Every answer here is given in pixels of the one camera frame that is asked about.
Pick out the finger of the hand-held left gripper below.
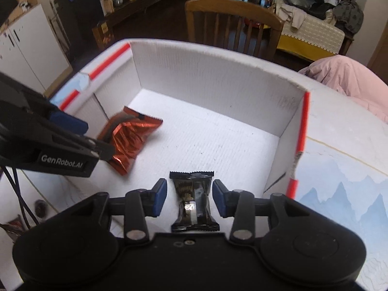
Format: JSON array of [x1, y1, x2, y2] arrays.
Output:
[[29, 118, 115, 162], [0, 72, 89, 136]]

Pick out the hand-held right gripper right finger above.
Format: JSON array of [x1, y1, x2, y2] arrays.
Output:
[[213, 179, 314, 244]]

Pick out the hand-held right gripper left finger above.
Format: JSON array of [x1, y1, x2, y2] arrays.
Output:
[[74, 178, 168, 246]]

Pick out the black snack bar packet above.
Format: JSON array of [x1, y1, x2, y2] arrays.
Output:
[[169, 170, 220, 233]]

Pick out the red-brown foil snack packet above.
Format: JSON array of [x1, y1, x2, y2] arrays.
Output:
[[97, 106, 163, 176]]

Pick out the white cardboard box red edges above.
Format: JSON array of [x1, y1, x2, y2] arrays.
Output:
[[50, 38, 311, 240]]

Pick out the red-black snack packet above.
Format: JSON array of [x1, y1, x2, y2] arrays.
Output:
[[0, 215, 31, 240]]

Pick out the white cabinet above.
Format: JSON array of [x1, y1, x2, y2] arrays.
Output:
[[0, 3, 73, 90]]

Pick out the folded metal rack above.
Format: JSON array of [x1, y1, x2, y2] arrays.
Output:
[[48, 3, 72, 64]]

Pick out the brown printed carton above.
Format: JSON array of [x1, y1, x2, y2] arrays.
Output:
[[92, 21, 115, 49]]

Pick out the black cabinet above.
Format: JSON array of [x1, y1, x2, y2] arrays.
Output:
[[56, 0, 105, 58]]

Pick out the dark wooden media console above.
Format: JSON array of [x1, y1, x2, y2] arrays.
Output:
[[103, 0, 188, 28]]

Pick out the pink padded jacket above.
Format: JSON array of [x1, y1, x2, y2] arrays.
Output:
[[299, 55, 388, 123]]

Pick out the sofa with white yellow cover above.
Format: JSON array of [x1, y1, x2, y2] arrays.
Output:
[[274, 0, 355, 61]]

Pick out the wooden chair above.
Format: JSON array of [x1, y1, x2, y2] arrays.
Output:
[[184, 0, 284, 59]]

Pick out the beige garment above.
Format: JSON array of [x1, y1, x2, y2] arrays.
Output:
[[277, 3, 308, 31]]

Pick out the wooden door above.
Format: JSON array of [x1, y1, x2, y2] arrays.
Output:
[[367, 21, 388, 79]]

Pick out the grey jacket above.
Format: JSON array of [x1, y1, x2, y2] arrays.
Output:
[[332, 0, 364, 34]]

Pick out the black cable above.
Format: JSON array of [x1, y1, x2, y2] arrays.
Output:
[[1, 166, 32, 229], [12, 169, 40, 225]]

